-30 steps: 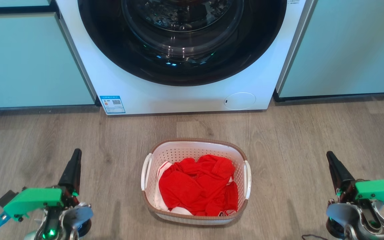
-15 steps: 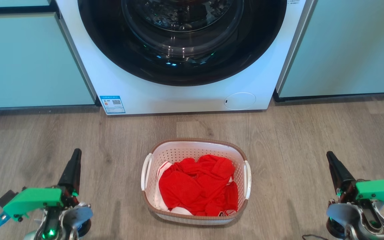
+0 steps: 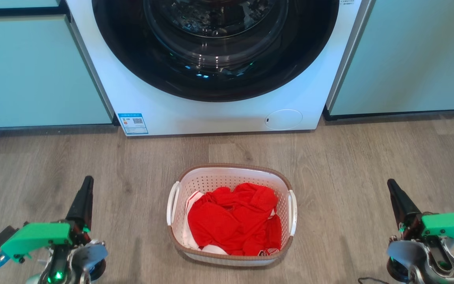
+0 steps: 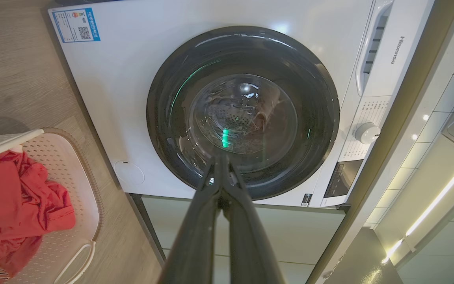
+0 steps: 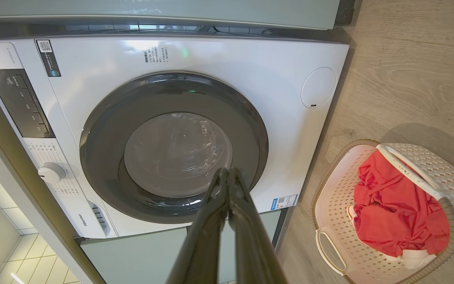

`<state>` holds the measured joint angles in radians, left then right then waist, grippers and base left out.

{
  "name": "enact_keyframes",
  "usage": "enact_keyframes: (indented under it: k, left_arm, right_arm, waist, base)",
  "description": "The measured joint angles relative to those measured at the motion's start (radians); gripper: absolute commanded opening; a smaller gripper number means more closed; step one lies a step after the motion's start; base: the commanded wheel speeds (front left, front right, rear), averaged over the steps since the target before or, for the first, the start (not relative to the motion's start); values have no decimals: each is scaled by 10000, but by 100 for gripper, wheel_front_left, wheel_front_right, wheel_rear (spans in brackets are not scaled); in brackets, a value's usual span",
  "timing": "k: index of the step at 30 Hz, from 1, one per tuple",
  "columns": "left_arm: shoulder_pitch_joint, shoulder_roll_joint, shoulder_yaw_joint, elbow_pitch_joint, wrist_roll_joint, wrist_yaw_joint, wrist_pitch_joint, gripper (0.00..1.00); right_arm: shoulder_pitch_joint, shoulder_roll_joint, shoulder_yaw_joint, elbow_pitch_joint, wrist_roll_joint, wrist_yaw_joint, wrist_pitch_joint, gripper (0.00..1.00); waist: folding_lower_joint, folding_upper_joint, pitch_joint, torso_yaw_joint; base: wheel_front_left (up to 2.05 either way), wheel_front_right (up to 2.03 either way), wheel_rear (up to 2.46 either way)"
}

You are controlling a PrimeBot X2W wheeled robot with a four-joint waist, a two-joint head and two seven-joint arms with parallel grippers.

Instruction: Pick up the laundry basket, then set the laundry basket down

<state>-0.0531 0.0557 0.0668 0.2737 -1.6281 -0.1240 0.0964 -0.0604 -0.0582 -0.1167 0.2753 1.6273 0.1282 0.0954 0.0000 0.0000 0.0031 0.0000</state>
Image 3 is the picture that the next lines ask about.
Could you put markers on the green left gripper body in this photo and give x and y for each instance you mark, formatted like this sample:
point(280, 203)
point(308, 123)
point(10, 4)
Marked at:
point(37, 236)

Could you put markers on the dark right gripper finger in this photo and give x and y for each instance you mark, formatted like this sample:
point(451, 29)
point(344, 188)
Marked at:
point(396, 209)
point(408, 207)

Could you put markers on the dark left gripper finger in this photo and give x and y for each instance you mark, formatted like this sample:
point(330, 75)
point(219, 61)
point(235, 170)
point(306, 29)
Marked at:
point(77, 207)
point(88, 209)

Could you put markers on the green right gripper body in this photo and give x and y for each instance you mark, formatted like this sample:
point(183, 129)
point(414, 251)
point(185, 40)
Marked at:
point(448, 228)

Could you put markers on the white laundry basket brown rim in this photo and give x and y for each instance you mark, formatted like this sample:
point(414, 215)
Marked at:
point(227, 176)

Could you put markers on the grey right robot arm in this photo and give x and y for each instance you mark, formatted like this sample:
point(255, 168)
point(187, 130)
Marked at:
point(421, 260)

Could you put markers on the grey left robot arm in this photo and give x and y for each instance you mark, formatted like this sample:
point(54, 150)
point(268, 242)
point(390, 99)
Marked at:
point(72, 264)

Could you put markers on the blue energy label sticker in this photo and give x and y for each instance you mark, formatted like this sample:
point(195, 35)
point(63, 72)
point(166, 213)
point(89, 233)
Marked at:
point(133, 124)

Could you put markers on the white garment red trim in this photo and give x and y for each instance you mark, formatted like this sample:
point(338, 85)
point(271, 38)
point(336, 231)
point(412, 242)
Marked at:
point(189, 203)

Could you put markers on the pale green cabinet wide door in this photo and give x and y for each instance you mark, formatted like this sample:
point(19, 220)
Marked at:
point(34, 71)

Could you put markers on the round white filter cover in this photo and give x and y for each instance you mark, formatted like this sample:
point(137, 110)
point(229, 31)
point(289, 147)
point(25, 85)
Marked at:
point(283, 119)

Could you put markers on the pale green cabinet tall door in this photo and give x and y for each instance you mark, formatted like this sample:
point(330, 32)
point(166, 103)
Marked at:
point(412, 55)

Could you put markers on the black round washer door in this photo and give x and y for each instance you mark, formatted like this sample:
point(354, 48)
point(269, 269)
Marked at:
point(132, 47)

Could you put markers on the white front-load washing machine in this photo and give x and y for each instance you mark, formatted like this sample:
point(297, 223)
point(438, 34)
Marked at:
point(227, 114)

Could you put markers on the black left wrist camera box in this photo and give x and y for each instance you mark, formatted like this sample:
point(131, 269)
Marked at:
point(5, 235)

